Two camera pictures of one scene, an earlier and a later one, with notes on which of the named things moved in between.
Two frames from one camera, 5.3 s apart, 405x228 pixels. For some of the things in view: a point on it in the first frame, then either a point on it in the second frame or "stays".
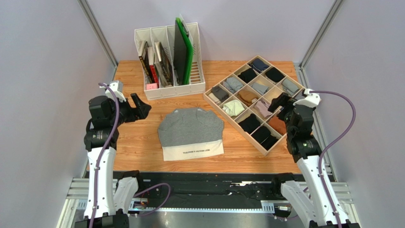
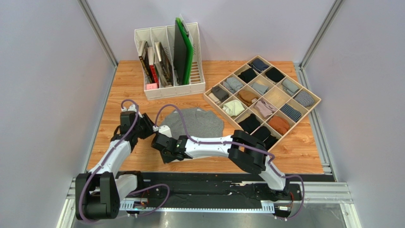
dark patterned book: [163, 64] stays
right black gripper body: [284, 105] to [161, 143]
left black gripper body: [126, 114] to [144, 127]
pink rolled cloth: [262, 106] stays
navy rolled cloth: [258, 65] stays
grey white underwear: [189, 133] stays
